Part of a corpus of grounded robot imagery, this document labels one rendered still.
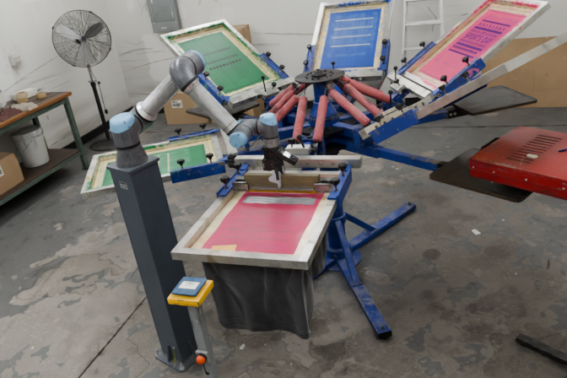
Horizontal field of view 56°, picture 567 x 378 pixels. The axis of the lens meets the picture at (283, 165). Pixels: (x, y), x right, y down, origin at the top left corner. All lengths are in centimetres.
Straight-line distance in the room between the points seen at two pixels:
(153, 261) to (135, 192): 39
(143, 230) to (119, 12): 533
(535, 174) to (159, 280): 184
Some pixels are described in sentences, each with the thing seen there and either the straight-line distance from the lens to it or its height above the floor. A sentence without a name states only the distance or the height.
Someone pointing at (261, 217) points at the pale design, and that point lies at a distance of 242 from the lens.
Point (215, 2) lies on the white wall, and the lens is 703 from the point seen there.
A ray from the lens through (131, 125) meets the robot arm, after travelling 258.
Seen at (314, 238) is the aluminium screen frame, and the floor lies 99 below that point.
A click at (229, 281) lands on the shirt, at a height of 79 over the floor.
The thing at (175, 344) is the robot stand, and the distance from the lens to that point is 312.
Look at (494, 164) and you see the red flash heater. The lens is 242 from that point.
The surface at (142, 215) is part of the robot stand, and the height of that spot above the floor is 96.
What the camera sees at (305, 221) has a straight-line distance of 234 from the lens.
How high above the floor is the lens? 211
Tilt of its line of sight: 23 degrees down
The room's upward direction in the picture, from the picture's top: 8 degrees counter-clockwise
